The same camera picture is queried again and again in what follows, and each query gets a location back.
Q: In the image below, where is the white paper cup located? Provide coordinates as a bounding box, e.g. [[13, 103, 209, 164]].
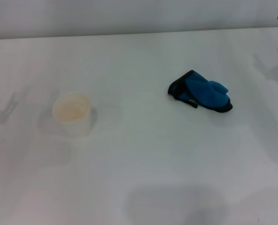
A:
[[52, 91, 99, 138]]

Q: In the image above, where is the blue rag with black trim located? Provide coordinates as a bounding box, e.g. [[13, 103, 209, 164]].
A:
[[167, 69, 234, 114]]

